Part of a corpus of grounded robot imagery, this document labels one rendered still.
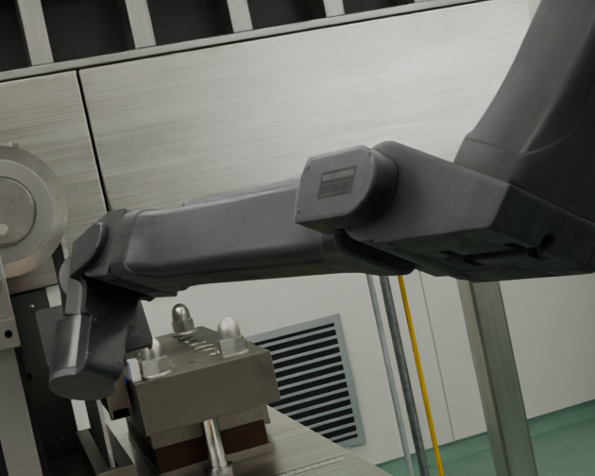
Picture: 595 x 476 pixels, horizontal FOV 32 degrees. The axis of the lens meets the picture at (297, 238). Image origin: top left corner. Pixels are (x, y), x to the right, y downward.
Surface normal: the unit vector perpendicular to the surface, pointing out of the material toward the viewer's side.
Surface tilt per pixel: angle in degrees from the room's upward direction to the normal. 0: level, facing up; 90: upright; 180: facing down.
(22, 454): 90
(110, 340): 75
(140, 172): 90
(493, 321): 90
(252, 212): 58
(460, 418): 90
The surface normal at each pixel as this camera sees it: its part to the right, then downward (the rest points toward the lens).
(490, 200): -0.80, -0.30
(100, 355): 0.60, -0.35
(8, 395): 0.29, -0.01
